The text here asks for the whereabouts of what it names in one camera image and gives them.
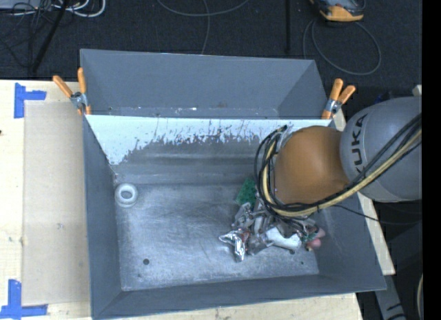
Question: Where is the green packet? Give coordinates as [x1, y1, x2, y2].
[235, 177, 259, 206]

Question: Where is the pale wood flat board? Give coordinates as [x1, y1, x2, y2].
[21, 100, 92, 308]

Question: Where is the clear tape roll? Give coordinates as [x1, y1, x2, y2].
[114, 182, 140, 208]

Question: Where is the crumpled silver foil packet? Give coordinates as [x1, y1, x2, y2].
[218, 228, 250, 263]

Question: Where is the grey metal bin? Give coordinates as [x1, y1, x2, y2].
[79, 48, 388, 320]

